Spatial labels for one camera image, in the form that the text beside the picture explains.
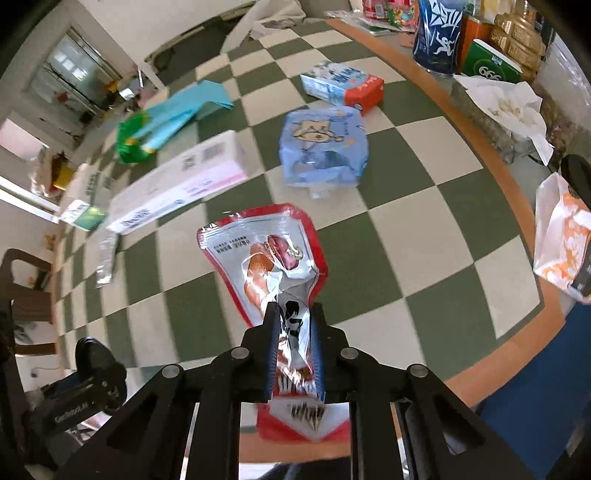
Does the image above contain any crumpled white paper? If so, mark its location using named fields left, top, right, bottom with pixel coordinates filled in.
left=453, top=74, right=555, bottom=167

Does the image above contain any green snack bag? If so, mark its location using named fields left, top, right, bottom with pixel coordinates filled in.
left=115, top=111, right=158, bottom=164

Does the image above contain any orange box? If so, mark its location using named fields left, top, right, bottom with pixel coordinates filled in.
left=457, top=16, right=485, bottom=70

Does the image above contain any white and pink long carton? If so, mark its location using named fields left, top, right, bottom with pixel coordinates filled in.
left=105, top=130, right=250, bottom=235

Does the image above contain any silver foil wrapper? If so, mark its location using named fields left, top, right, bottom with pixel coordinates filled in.
left=95, top=231, right=120, bottom=289

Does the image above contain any clear plastic bag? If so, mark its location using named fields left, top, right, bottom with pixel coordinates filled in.
left=450, top=83, right=561, bottom=164

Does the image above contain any small black device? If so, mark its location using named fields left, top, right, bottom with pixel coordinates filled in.
left=570, top=249, right=591, bottom=303

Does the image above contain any red snack pouch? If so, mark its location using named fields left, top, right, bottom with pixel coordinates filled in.
left=196, top=203, right=352, bottom=445

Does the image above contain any dark blue printed bag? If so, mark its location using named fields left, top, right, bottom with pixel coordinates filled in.
left=412, top=0, right=464, bottom=75

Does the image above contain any gold box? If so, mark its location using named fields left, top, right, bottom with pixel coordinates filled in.
left=51, top=164, right=77, bottom=192

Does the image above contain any glass door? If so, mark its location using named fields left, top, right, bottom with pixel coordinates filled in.
left=30, top=25, right=123, bottom=116

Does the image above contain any white cloth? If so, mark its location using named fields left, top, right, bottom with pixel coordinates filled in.
left=222, top=0, right=308, bottom=54

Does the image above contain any orange and white paper bag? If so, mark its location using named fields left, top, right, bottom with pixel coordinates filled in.
left=533, top=172, right=591, bottom=291

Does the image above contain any dark wooden chair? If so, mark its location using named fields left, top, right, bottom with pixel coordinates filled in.
left=0, top=249, right=58, bottom=356

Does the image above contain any light blue paper envelope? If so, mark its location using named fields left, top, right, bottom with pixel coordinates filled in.
left=134, top=79, right=235, bottom=153

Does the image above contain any blue flat pad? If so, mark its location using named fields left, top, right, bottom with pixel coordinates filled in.
left=475, top=300, right=591, bottom=480

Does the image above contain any person in dark fleece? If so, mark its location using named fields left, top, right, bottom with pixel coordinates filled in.
left=259, top=457, right=352, bottom=480

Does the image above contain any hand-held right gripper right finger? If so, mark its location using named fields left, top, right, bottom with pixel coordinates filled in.
left=308, top=302, right=539, bottom=480

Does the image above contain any light blue bear print pack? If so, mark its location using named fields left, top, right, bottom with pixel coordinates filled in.
left=278, top=105, right=370, bottom=199

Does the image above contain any small green white box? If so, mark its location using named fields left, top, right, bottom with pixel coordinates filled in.
left=60, top=198, right=109, bottom=232

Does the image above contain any white table with checkered top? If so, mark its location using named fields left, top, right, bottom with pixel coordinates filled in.
left=46, top=14, right=568, bottom=462

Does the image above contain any colourful candy pack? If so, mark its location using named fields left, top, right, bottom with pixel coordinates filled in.
left=385, top=0, right=416, bottom=26

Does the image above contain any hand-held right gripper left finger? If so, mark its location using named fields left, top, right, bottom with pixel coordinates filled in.
left=54, top=300, right=283, bottom=480

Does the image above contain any blue white red carton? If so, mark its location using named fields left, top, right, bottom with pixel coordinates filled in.
left=299, top=61, right=385, bottom=116

